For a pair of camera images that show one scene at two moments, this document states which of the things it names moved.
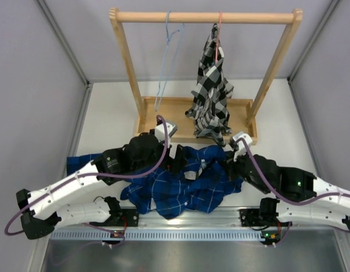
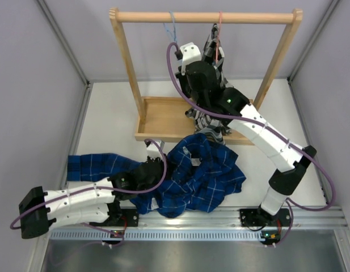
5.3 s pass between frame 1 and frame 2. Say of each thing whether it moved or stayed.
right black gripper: moved
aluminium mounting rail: stayed
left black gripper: moved
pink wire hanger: stayed
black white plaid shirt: stayed
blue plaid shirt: moved
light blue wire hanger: moved
